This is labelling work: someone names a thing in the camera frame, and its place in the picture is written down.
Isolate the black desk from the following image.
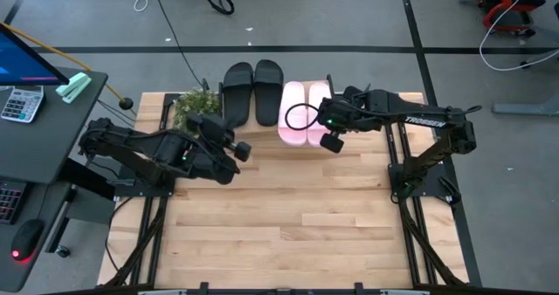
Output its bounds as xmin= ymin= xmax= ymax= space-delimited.
xmin=0 ymin=66 xmax=109 ymax=294

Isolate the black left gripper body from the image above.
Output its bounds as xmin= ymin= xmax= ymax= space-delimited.
xmin=188 ymin=113 xmax=239 ymax=150

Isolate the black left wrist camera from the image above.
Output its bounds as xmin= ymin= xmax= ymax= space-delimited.
xmin=232 ymin=141 xmax=253 ymax=163

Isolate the black floor cable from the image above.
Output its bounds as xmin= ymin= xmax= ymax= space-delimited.
xmin=149 ymin=0 xmax=206 ymax=89

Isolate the black keyboard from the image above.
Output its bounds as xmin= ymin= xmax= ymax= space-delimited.
xmin=0 ymin=180 xmax=24 ymax=225

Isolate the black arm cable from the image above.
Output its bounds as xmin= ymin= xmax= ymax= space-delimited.
xmin=284 ymin=103 xmax=323 ymax=132

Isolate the mint green stapler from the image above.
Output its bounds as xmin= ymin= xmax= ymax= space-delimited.
xmin=55 ymin=72 xmax=93 ymax=105

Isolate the green potted plant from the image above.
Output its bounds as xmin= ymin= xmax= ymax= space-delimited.
xmin=173 ymin=88 xmax=222 ymax=133

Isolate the pink foam slide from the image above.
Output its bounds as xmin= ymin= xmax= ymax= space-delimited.
xmin=307 ymin=81 xmax=334 ymax=148
xmin=277 ymin=80 xmax=309 ymax=148

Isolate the black computer mouse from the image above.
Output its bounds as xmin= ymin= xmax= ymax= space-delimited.
xmin=10 ymin=218 xmax=45 ymax=264

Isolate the white calculator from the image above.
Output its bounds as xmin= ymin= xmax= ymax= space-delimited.
xmin=0 ymin=85 xmax=45 ymax=124

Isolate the black table frame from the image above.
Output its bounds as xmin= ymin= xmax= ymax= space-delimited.
xmin=98 ymin=92 xmax=484 ymax=295

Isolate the long white cable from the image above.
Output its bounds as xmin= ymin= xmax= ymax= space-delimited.
xmin=479 ymin=0 xmax=559 ymax=72

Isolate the black foam slide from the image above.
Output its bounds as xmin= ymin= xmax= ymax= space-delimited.
xmin=221 ymin=61 xmax=255 ymax=129
xmin=253 ymin=58 xmax=285 ymax=127

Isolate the grey stand base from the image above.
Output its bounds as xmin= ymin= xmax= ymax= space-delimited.
xmin=492 ymin=45 xmax=559 ymax=117

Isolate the computer monitor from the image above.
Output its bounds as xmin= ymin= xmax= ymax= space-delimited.
xmin=0 ymin=22 xmax=70 ymax=87

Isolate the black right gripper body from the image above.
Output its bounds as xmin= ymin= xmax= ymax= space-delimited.
xmin=317 ymin=97 xmax=355 ymax=134

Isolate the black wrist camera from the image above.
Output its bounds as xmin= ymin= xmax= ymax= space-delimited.
xmin=232 ymin=141 xmax=253 ymax=163
xmin=319 ymin=131 xmax=346 ymax=154

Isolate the yellow hose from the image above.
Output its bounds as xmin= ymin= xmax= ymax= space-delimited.
xmin=0 ymin=22 xmax=135 ymax=111

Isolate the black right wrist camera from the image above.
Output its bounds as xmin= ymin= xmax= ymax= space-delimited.
xmin=319 ymin=131 xmax=346 ymax=154

